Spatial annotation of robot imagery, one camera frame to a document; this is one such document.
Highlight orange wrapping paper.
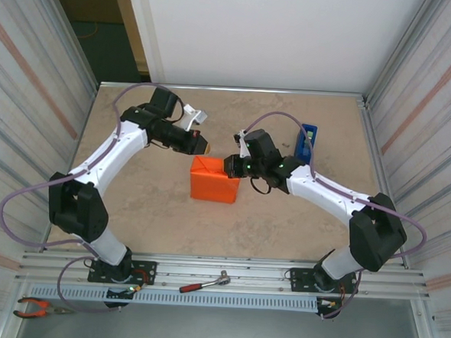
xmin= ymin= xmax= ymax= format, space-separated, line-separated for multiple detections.
xmin=187 ymin=154 xmax=243 ymax=206

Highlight blue tape dispenser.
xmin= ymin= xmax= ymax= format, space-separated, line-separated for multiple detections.
xmin=294 ymin=122 xmax=320 ymax=160

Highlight beige door edge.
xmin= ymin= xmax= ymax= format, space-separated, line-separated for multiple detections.
xmin=103 ymin=0 xmax=154 ymax=74

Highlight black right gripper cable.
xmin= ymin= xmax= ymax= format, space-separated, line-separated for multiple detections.
xmin=248 ymin=177 xmax=272 ymax=197

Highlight aluminium table end rail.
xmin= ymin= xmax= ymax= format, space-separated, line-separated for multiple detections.
xmin=99 ymin=77 xmax=368 ymax=106

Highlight long aluminium base rail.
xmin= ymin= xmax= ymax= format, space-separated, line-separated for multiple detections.
xmin=15 ymin=244 xmax=433 ymax=307

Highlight aluminium table side rail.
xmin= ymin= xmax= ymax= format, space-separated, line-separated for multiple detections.
xmin=348 ymin=96 xmax=420 ymax=270

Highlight white door frame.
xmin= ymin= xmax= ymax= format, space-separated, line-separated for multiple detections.
xmin=118 ymin=0 xmax=171 ymax=85

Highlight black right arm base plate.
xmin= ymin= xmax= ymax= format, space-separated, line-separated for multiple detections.
xmin=288 ymin=266 xmax=359 ymax=297

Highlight red handled ratchet wrench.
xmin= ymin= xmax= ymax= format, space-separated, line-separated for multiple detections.
xmin=178 ymin=267 xmax=232 ymax=297

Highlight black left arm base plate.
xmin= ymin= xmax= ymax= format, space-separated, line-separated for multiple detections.
xmin=87 ymin=256 xmax=157 ymax=288

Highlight grey slotted cable duct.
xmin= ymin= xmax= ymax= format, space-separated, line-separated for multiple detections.
xmin=28 ymin=281 xmax=320 ymax=314

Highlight aluminium frame post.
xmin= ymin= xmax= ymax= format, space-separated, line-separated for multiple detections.
xmin=362 ymin=0 xmax=446 ymax=110

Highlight orange handled pliers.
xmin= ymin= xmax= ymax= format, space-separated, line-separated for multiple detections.
xmin=12 ymin=295 xmax=76 ymax=322

